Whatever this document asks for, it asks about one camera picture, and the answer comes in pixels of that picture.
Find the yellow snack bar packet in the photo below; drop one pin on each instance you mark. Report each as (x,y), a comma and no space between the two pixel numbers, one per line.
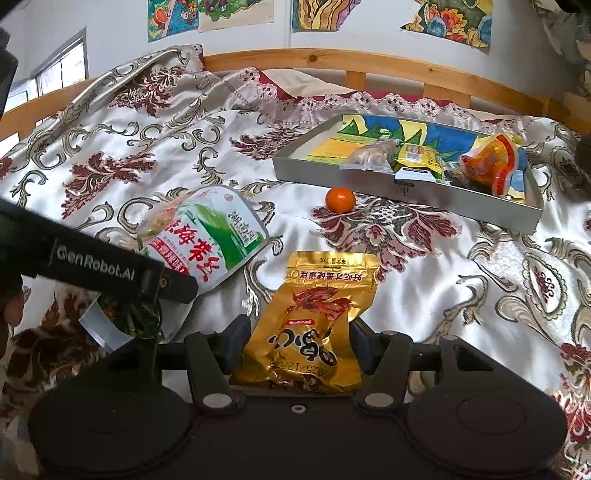
(418,157)

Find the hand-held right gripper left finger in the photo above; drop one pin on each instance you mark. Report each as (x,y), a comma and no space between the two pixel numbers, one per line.
(238,344)

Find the wooden bed frame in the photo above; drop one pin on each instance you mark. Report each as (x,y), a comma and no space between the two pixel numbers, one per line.
(392,69)

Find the green white snack packet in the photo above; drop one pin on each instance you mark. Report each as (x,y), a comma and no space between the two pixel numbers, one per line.
(207,230)

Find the orange tangerine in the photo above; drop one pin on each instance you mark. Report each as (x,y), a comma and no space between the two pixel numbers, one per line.
(340,201)

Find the clear nut snack packet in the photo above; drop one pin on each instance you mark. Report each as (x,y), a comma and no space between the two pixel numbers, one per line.
(369,157)

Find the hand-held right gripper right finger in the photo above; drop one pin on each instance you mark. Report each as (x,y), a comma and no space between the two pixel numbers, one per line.
(360,344)

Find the white blue small packet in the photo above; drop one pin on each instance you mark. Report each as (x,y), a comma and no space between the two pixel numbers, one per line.
(415,173)

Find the yellow brown swirl wall poster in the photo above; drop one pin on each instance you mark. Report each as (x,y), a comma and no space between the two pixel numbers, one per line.
(323,14)

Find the cartoon figure wall poster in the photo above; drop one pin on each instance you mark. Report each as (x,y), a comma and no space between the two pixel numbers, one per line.
(231,11)

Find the gold snack packet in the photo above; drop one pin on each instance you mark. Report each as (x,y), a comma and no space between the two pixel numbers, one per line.
(309,323)

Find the person's left hand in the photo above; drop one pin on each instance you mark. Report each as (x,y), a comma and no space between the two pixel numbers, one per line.
(11,307)

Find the window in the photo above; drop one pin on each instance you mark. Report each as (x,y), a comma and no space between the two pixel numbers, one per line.
(55,69)

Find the silver metal tray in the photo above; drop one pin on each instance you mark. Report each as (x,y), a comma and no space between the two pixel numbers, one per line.
(360,180)

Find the painted paper tray liner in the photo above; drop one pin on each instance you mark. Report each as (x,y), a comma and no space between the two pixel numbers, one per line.
(332,147)

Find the orange red snack packet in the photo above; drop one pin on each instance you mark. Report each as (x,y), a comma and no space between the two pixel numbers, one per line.
(496,161)

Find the blue orange wall poster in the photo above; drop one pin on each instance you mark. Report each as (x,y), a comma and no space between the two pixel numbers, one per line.
(171,18)

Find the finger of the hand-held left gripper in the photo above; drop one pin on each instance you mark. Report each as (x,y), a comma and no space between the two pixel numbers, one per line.
(178,286)

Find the cream pillow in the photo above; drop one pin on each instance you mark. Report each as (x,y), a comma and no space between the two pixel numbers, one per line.
(304,83)

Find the colourful flower wall poster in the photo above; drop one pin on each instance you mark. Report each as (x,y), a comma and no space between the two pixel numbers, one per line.
(452,23)

